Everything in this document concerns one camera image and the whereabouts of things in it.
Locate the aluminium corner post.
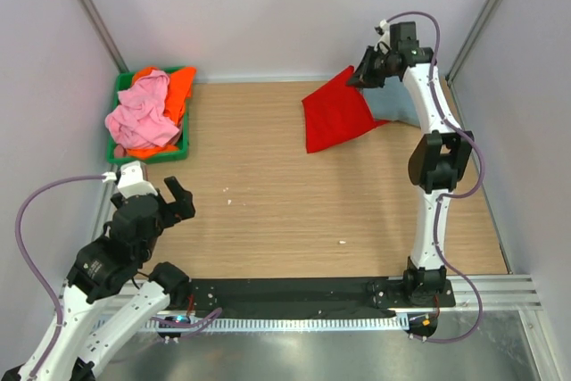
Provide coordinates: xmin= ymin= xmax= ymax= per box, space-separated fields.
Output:
xmin=445 ymin=0 xmax=530 ymax=86
xmin=78 ymin=0 xmax=128 ymax=73

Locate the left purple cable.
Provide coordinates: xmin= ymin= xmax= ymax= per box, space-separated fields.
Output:
xmin=14 ymin=174 xmax=224 ymax=377

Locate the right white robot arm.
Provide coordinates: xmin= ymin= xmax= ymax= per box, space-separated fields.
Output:
xmin=347 ymin=21 xmax=473 ymax=309

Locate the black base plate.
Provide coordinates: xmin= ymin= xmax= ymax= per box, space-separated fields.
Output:
xmin=191 ymin=277 xmax=456 ymax=320

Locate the folded grey-blue t-shirt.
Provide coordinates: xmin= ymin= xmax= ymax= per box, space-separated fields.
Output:
xmin=361 ymin=77 xmax=420 ymax=128

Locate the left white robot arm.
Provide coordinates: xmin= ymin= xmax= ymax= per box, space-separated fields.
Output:
xmin=3 ymin=177 xmax=195 ymax=380

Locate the right aluminium corner post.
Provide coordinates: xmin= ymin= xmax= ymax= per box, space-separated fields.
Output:
xmin=445 ymin=0 xmax=530 ymax=86

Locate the red t-shirt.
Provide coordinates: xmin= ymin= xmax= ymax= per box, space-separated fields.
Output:
xmin=302 ymin=66 xmax=389 ymax=153

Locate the left aluminium corner post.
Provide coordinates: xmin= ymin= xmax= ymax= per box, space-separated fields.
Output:
xmin=78 ymin=0 xmax=128 ymax=73

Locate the pink t-shirt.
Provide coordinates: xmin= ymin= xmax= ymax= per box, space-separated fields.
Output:
xmin=104 ymin=70 xmax=179 ymax=149

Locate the green plastic bin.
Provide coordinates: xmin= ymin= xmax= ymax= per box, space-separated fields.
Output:
xmin=104 ymin=66 xmax=196 ymax=164

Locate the right aluminium rail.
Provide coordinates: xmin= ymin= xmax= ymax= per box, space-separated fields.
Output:
xmin=449 ymin=274 xmax=542 ymax=311

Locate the orange t-shirt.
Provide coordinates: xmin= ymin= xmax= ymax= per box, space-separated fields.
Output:
xmin=126 ymin=67 xmax=196 ymax=162

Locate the purple cable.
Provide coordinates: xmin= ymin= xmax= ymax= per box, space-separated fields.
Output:
xmin=14 ymin=174 xmax=224 ymax=377
xmin=377 ymin=11 xmax=486 ymax=345

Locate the slotted cable duct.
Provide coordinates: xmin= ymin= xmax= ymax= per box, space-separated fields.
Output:
xmin=135 ymin=313 xmax=410 ymax=334

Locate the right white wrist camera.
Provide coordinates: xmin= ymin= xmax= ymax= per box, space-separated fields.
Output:
xmin=374 ymin=20 xmax=391 ymax=54

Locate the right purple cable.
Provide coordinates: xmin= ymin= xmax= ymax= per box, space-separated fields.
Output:
xmin=377 ymin=11 xmax=486 ymax=345

